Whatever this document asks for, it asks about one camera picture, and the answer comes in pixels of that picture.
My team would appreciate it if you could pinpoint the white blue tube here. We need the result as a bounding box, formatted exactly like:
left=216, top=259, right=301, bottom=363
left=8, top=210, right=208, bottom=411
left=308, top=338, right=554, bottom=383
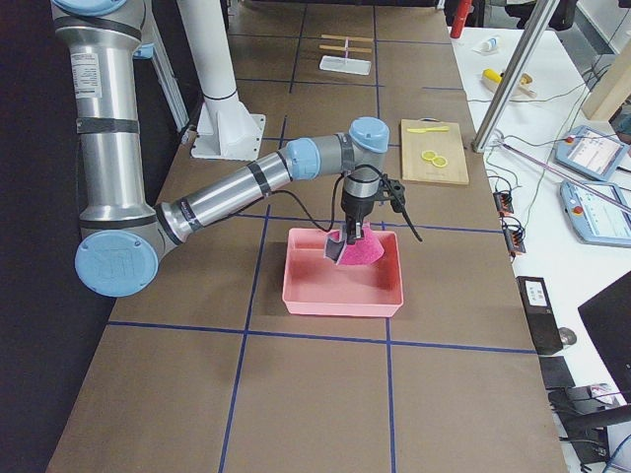
left=472, top=35, right=501, bottom=55

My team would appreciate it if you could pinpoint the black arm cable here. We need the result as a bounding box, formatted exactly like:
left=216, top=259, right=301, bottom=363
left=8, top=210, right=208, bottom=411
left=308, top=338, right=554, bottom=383
left=265, top=169, right=390, bottom=233

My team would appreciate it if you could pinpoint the white rectangular tray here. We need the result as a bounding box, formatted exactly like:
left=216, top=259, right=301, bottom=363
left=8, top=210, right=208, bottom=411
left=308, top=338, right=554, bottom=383
left=318, top=55, right=372, bottom=76

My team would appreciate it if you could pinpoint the red cylinder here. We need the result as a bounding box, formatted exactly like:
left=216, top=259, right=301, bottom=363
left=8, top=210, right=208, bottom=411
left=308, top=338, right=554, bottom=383
left=450, top=0, right=472, bottom=39

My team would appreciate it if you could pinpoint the wooden dowel right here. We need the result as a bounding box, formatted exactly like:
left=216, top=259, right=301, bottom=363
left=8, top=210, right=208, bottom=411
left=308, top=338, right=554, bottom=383
left=320, top=34, right=374, bottom=42

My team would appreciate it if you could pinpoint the white support post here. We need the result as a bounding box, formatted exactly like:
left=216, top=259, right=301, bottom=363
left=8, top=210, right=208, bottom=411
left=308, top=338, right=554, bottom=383
left=177, top=0, right=265, bottom=161

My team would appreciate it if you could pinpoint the pink plastic bin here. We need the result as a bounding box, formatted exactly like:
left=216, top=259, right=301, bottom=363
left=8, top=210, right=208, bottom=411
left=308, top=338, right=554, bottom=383
left=282, top=228, right=403, bottom=317

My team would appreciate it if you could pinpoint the aluminium frame post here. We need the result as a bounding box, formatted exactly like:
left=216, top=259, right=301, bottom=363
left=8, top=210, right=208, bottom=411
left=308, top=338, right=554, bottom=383
left=472, top=0, right=559, bottom=153

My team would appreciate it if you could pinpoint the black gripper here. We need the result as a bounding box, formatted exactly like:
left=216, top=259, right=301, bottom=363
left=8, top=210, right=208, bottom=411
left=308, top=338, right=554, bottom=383
left=337, top=194, right=375, bottom=245

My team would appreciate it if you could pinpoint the lemon slice back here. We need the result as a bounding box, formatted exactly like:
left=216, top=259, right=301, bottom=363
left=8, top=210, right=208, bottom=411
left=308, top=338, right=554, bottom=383
left=421, top=150, right=437, bottom=162

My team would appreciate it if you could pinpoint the pink grey cleaning cloth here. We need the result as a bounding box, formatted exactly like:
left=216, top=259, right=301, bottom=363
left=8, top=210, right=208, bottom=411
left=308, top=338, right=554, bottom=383
left=324, top=223, right=385, bottom=266

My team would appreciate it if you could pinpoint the teach pendant far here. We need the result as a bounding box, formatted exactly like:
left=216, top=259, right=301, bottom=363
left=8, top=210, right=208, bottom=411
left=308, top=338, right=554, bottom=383
left=554, top=125, right=630, bottom=181

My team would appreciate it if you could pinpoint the black orange connector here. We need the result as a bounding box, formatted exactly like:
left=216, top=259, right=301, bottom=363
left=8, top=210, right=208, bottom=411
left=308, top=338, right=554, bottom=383
left=501, top=216, right=526, bottom=258
left=493, top=190, right=514, bottom=216

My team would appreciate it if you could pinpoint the long metal rod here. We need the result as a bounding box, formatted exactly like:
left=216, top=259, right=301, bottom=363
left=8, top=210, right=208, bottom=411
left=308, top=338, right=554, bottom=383
left=493, top=141, right=631, bottom=214

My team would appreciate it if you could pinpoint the black power adapter box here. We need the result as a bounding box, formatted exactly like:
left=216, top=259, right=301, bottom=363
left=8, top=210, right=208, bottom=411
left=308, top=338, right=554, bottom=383
left=516, top=276, right=563, bottom=356

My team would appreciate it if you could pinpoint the teach pendant near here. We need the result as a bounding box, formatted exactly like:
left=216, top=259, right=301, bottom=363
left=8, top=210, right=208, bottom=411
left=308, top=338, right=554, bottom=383
left=559, top=181, right=630, bottom=247

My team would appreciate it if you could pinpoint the black orange connector near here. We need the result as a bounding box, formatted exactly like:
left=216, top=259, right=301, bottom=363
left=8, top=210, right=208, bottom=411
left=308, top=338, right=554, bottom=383
left=501, top=216, right=526, bottom=258

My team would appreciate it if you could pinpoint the yellow plastic knife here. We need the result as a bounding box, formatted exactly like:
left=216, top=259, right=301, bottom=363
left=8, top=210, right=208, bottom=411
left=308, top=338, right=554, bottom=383
left=405, top=126, right=450, bottom=134

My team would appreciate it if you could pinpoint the teach pendant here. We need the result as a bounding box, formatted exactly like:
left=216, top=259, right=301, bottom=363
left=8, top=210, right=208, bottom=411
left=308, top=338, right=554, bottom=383
left=559, top=181, right=630, bottom=247
left=554, top=125, right=630, bottom=181

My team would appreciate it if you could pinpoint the black orange connector far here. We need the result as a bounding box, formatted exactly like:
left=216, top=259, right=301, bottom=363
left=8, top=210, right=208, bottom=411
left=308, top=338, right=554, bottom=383
left=493, top=190, right=514, bottom=216

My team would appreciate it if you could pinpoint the bamboo cutting board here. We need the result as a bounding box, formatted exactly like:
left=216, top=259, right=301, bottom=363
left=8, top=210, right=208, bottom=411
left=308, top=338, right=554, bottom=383
left=400, top=119, right=469, bottom=185

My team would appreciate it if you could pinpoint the black monitor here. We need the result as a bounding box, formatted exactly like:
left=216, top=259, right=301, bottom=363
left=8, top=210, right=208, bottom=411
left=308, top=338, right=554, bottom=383
left=579, top=277, right=630, bottom=402

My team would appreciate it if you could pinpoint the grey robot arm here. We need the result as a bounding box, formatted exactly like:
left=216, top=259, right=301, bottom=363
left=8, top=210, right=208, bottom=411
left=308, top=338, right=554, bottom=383
left=51, top=1, right=389, bottom=298

